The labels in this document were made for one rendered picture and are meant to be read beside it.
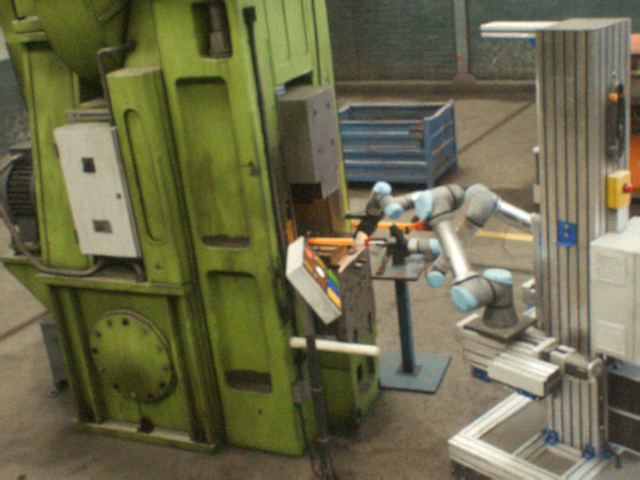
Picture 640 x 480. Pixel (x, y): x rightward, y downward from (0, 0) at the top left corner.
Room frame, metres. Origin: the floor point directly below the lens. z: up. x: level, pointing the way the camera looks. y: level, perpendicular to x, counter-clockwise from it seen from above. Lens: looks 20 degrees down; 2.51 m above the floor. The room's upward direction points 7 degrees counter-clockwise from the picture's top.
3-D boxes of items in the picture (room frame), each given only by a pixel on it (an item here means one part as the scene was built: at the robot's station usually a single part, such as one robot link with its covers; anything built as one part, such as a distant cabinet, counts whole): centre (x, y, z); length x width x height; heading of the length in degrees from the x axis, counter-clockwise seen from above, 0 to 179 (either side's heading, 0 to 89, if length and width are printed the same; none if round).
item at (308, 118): (4.08, 0.08, 1.56); 0.42 x 0.39 x 0.40; 63
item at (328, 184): (4.04, 0.10, 1.32); 0.42 x 0.20 x 0.10; 63
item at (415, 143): (8.16, -0.78, 0.36); 1.20 x 0.80 x 0.72; 60
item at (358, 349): (3.60, -0.01, 0.62); 0.44 x 0.05 x 0.05; 63
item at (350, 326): (4.10, 0.08, 0.69); 0.56 x 0.38 x 0.45; 63
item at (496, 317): (3.27, -0.73, 0.87); 0.15 x 0.15 x 0.10
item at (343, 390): (4.10, 0.08, 0.23); 0.55 x 0.37 x 0.47; 63
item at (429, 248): (3.75, -0.52, 1.00); 0.11 x 0.08 x 0.09; 63
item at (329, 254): (4.04, 0.10, 0.96); 0.42 x 0.20 x 0.09; 63
